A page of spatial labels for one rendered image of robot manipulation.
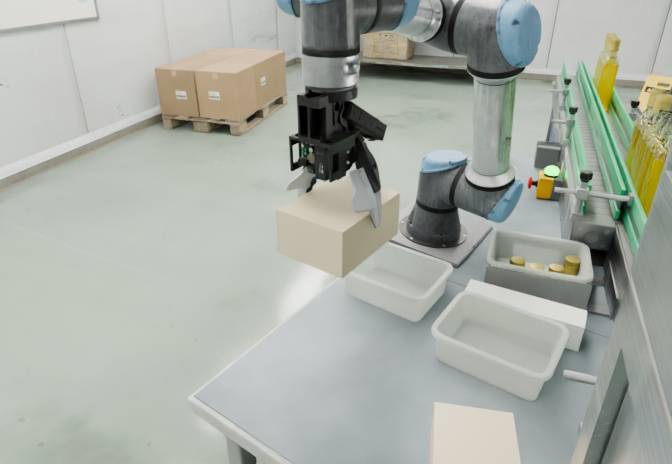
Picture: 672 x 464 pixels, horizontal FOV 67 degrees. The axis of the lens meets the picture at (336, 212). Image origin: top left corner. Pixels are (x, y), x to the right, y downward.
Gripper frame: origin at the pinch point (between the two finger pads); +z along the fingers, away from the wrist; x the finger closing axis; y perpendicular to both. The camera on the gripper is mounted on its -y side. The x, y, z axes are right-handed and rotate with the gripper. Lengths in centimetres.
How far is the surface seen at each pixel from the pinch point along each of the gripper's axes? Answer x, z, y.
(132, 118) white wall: -372, 99, -199
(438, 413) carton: 20.5, 27.7, 2.7
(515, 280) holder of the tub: 18, 30, -43
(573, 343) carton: 33, 34, -34
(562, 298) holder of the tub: 28, 32, -46
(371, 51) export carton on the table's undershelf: -320, 81, -525
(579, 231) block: 26, 25, -65
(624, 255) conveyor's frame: 36, 23, -56
